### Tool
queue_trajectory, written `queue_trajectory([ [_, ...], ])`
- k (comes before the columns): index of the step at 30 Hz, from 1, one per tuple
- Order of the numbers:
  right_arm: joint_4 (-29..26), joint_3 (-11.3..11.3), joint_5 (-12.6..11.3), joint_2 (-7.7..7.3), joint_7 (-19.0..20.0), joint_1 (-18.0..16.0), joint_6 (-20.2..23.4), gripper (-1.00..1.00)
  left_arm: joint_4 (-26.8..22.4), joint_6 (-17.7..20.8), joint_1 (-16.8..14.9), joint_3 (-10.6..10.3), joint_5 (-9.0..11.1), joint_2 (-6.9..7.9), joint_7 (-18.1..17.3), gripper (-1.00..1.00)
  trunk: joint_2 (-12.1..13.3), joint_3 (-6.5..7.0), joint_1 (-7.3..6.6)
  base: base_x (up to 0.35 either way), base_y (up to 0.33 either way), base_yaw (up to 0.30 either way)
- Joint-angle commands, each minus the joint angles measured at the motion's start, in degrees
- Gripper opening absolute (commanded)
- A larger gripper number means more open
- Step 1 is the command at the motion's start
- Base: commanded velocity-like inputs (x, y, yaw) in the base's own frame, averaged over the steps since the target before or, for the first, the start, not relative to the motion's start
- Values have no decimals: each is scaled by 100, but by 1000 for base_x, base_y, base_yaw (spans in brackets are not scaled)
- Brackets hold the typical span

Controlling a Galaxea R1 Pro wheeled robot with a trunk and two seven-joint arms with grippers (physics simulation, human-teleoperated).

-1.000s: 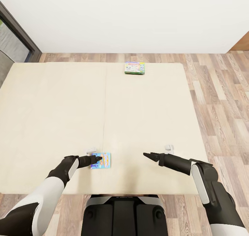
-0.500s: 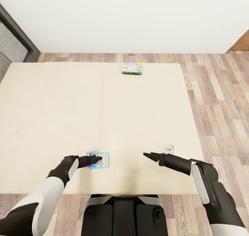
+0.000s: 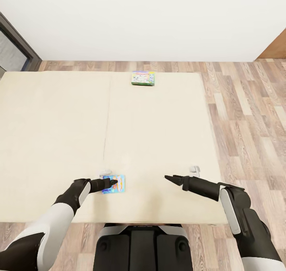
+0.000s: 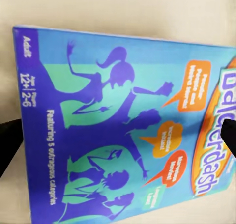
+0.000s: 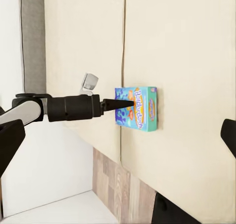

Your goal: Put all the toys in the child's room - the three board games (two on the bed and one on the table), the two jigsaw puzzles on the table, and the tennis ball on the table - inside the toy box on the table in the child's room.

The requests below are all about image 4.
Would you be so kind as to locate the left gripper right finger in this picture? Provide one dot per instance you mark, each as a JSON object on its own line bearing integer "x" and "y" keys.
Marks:
{"x": 228, "y": 134}

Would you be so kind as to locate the board game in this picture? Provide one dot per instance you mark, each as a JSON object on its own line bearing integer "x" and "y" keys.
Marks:
{"x": 115, "y": 126}

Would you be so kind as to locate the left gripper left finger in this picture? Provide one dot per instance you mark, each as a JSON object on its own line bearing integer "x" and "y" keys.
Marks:
{"x": 11, "y": 137}

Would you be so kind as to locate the bed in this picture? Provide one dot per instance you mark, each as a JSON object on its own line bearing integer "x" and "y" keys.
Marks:
{"x": 200, "y": 21}

